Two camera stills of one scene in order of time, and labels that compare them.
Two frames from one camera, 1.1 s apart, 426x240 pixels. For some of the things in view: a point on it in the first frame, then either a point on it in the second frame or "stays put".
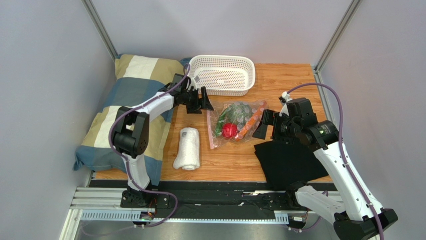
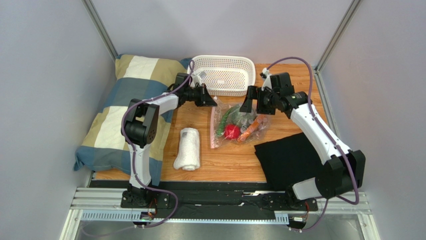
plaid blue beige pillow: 135,78 stays put
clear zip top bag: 233,122 stays put
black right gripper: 272,125 → 258,101
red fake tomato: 229,130 stays put
